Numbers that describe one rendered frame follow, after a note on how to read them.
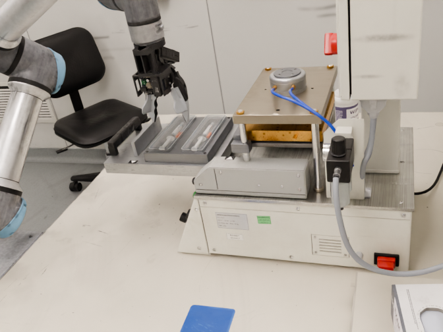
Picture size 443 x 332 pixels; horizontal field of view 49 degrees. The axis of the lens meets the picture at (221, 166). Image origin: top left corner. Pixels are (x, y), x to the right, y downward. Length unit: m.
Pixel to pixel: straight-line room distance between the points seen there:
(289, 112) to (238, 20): 1.73
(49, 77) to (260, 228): 0.72
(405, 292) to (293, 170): 0.31
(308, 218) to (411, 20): 0.44
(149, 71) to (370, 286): 0.65
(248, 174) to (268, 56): 1.72
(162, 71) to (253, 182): 0.32
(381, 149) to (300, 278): 0.33
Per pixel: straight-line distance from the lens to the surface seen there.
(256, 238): 1.12
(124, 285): 1.19
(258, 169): 1.02
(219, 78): 2.82
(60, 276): 1.29
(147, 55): 1.12
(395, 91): 0.90
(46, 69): 1.43
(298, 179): 1.01
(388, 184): 1.07
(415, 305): 0.91
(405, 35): 0.87
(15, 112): 1.41
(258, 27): 2.66
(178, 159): 1.15
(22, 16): 1.27
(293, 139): 1.01
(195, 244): 1.19
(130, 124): 1.32
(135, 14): 1.09
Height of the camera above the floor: 1.52
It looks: 30 degrees down
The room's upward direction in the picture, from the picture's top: 10 degrees counter-clockwise
